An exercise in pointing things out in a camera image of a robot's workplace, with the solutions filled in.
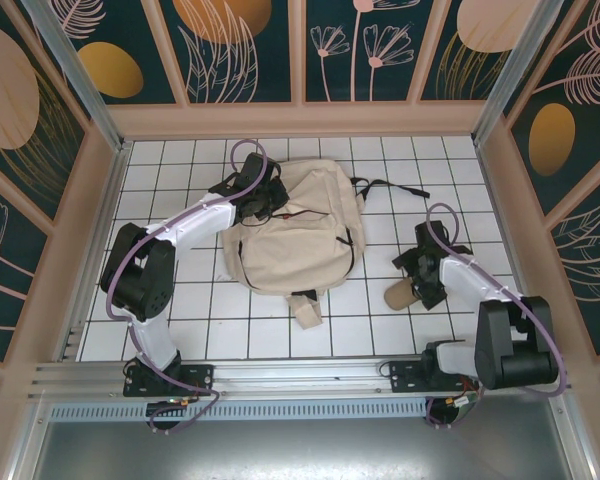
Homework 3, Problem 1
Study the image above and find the tan cylindrical pencil case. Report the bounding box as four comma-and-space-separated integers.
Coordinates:
383, 277, 421, 311

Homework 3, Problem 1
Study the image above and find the beige canvas backpack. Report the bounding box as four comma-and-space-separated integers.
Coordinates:
221, 158, 430, 331

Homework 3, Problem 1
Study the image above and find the grey metal sheet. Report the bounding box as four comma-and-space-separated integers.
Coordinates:
27, 394, 599, 480

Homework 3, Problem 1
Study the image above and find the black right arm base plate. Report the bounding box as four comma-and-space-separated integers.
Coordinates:
388, 358, 481, 395

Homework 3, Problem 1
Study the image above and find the aluminium side rail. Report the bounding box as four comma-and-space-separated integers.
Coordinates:
54, 142, 134, 362
472, 139, 549, 354

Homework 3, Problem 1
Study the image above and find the black round cable port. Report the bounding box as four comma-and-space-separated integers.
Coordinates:
426, 397, 474, 430
144, 397, 194, 436

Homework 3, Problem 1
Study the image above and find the aluminium mounting rail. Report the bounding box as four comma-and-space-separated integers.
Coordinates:
27, 353, 576, 402

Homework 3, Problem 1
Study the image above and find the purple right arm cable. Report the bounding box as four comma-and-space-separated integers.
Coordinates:
426, 202, 569, 429

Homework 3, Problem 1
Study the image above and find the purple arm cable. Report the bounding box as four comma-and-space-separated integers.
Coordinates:
426, 202, 569, 429
103, 139, 271, 437

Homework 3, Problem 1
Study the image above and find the grey slotted cable duct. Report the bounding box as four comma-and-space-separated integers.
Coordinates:
47, 399, 431, 422

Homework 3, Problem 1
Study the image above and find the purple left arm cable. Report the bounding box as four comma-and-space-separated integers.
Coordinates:
103, 139, 271, 437

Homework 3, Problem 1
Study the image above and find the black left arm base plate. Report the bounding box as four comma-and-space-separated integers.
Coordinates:
122, 362, 216, 399

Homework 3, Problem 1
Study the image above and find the aluminium frame post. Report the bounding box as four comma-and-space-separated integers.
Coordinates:
22, 0, 134, 156
472, 0, 579, 146

